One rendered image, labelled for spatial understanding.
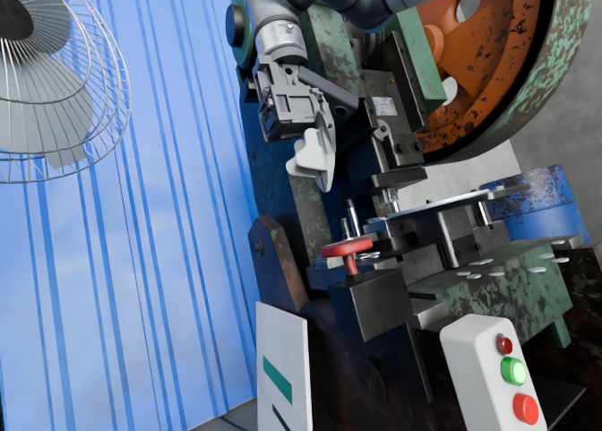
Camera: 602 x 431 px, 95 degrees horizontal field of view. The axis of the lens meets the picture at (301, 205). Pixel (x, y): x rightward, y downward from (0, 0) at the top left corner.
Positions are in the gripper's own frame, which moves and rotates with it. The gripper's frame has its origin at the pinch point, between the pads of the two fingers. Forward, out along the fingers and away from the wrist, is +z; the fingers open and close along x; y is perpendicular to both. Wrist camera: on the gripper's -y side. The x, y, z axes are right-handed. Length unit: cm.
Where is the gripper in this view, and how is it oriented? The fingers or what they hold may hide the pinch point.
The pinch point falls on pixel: (329, 183)
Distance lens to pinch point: 41.9
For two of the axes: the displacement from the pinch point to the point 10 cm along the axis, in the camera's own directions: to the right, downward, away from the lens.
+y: -8.9, 1.6, -4.3
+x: 4.0, -2.2, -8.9
